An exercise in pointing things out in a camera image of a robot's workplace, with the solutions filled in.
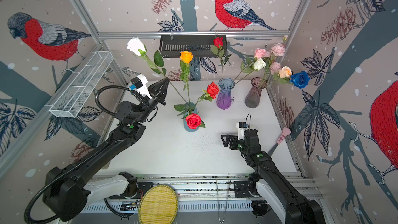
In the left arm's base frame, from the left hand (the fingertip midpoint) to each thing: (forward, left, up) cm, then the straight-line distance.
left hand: (166, 79), depth 60 cm
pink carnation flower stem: (+22, -55, -12) cm, 60 cm away
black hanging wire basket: (+52, -13, -17) cm, 56 cm away
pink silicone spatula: (-2, -64, -42) cm, 76 cm away
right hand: (-7, -28, -39) cm, 48 cm away
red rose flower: (+4, -19, -11) cm, 22 cm away
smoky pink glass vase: (+20, -48, -37) cm, 63 cm away
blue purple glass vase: (+19, -28, -36) cm, 49 cm away
